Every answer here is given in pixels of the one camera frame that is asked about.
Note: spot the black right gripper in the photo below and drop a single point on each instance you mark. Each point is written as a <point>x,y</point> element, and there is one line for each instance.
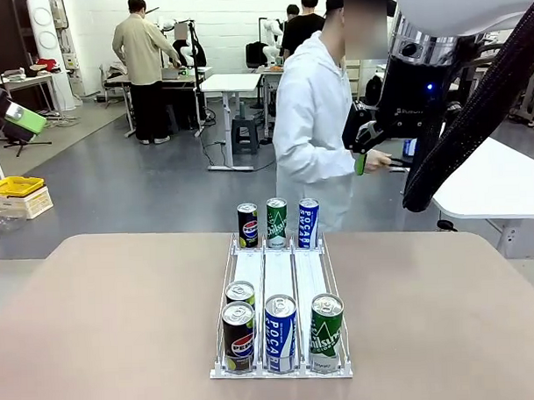
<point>412,98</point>

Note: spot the black plastic serving tray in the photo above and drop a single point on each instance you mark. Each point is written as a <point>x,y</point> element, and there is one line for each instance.
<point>399,162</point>

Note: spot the blue Pocari Sweat can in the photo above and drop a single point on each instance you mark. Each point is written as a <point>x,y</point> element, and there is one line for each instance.
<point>409,147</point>
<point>308,225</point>
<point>280,340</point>

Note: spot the person's right forearm white sleeve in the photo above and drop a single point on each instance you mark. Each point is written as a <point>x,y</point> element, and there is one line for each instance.
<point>336,169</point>

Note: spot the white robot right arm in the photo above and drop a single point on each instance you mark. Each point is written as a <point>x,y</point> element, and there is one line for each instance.
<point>462,4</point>

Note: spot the person in white jacket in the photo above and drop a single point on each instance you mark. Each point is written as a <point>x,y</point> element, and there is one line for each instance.
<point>312,119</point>

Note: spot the person in black t-shirt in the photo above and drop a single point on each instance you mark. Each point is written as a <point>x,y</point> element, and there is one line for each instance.
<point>302,29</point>

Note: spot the person in beige jacket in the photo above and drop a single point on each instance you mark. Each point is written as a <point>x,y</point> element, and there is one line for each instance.
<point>139,46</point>

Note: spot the person's right hand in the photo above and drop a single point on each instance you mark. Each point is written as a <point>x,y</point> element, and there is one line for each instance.
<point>377,161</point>

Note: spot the black floor tripod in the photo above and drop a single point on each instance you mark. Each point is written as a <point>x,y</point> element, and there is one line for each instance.
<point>21,147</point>

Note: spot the cluttered white side table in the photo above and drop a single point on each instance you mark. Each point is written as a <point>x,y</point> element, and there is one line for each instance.
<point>26,80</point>

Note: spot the black backpack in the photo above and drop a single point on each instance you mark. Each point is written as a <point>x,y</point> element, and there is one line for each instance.
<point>256,55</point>
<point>372,91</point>

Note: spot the yellow plastic crate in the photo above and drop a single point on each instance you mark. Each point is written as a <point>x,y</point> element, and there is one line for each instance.
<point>14,187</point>

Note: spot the white plastic crate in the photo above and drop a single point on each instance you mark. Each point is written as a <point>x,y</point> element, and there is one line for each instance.
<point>26,206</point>

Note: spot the white tower air conditioner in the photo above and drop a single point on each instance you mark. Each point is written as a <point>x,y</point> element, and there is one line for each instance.
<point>46,41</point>

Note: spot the clear plastic bowl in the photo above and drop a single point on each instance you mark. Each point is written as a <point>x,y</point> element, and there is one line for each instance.
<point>6,222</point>

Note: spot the grey plastic stool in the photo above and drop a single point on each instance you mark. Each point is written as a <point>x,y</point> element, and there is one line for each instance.
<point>245,135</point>

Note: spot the green Chilsung Cider can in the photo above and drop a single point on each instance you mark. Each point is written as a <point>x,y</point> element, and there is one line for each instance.
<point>326,338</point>
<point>276,226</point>

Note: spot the black table foot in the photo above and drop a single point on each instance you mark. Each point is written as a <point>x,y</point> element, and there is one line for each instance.
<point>446,225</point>

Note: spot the black Pepsi can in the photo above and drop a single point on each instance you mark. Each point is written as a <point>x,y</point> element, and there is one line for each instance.
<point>248,229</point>
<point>239,341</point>

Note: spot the white height-adjustable desk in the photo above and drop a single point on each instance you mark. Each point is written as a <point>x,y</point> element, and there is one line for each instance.
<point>232,82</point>

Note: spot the white clear can dispenser rack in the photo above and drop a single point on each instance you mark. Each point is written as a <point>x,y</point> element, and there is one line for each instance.
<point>278,270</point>

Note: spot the large white table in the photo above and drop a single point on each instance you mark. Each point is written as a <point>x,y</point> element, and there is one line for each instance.
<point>503,183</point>

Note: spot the grey work desk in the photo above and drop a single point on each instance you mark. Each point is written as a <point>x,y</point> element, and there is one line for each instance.
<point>175,78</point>

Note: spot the white black background robot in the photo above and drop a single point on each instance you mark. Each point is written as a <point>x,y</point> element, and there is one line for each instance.
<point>191,49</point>

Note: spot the second-row left green can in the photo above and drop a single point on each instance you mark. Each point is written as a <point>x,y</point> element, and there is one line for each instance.
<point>239,293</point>

